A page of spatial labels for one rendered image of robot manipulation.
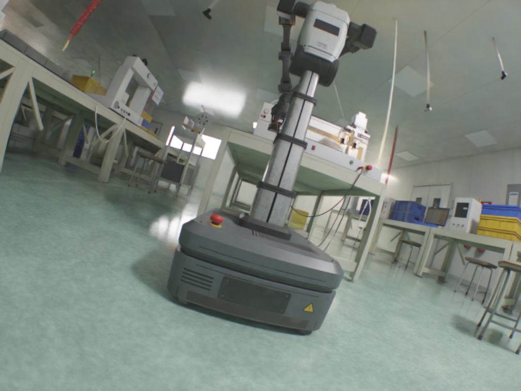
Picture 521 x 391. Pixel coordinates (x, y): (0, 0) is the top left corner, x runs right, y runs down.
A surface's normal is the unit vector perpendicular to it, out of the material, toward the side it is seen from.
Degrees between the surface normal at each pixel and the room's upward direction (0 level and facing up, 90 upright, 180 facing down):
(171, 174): 90
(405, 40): 180
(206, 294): 90
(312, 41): 90
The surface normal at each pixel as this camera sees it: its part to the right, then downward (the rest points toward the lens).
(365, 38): -0.09, 0.48
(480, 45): -0.31, 0.95
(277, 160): 0.07, 0.01
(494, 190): -0.95, -0.31
